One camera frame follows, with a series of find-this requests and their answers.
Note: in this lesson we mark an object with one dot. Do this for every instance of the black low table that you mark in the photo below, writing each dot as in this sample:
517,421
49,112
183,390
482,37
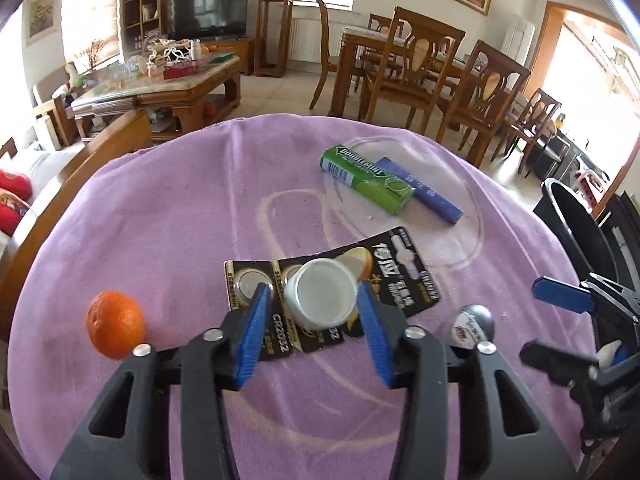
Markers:
555,152

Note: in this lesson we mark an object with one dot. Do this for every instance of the green gum box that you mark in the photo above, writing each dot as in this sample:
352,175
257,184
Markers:
367,177

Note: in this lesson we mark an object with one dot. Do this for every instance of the green tray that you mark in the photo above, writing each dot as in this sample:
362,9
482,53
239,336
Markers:
221,56

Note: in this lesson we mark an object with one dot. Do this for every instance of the wooden armchair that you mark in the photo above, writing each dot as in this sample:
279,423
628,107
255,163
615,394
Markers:
50,85

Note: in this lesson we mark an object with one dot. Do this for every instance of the wooden sofa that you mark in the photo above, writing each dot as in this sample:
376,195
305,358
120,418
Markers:
100,145

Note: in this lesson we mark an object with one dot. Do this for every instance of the wooden coffee table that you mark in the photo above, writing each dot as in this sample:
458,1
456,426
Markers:
190,90

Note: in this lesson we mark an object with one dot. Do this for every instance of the white floor air conditioner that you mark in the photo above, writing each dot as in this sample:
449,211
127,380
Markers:
520,37

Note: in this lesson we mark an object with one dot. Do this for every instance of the black trash bin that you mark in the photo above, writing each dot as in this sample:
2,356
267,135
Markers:
575,225

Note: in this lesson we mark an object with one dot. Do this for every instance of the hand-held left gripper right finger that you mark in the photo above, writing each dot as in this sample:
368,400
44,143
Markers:
375,330

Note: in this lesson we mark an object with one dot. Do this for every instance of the clear zip bag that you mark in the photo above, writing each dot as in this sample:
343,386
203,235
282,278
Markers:
440,240

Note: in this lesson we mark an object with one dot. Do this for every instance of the red tray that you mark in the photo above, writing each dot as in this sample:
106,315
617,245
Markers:
177,71

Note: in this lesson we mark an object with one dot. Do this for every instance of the wooden dining chair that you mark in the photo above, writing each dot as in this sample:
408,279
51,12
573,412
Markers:
325,25
430,19
502,55
380,21
542,95

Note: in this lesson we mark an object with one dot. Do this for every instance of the wooden television stand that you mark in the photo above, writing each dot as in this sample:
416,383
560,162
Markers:
240,52

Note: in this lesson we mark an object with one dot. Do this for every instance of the pink flower branch vase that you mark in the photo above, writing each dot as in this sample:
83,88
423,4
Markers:
92,52

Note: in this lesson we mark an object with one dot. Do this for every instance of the tall wooden plant stand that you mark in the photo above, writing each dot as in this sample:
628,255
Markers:
275,35

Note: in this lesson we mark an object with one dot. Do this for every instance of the orange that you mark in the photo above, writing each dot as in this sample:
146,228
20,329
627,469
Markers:
115,325

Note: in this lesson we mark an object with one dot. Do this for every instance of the black battery card pack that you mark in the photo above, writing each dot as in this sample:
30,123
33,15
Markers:
400,265

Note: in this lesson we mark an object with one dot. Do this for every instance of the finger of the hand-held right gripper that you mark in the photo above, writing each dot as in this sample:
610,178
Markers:
560,295
550,360

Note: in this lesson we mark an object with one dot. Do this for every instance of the flat screen television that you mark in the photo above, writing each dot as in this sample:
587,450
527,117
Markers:
210,12

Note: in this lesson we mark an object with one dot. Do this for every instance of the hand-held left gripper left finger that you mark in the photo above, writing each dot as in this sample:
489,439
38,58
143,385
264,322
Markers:
252,330

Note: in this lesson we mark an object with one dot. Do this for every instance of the blue stick pack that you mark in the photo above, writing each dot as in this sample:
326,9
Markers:
425,192

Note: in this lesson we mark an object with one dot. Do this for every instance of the purple blanket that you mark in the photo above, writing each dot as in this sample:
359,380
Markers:
175,220

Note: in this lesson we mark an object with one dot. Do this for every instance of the white wall radiator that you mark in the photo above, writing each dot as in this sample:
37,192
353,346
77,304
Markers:
305,37

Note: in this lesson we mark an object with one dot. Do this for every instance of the red cushion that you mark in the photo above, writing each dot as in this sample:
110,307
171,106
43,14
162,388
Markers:
12,207
15,180

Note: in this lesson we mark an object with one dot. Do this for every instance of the window with roller blind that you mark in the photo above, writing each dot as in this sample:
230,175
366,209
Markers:
90,10

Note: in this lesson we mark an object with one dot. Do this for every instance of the wooden dining table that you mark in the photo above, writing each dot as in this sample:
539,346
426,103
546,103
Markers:
352,42

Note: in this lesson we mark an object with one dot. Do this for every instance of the pink plastic stool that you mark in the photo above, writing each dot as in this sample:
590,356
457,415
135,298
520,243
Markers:
592,180

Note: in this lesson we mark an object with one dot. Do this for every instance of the wooden bookshelf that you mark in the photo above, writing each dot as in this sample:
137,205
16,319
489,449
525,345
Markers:
150,5

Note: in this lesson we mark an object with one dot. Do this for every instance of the white round cap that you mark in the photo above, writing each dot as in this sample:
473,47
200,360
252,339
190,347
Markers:
322,292

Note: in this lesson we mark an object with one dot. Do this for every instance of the small framed picture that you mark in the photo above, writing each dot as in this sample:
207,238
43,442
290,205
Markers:
42,17

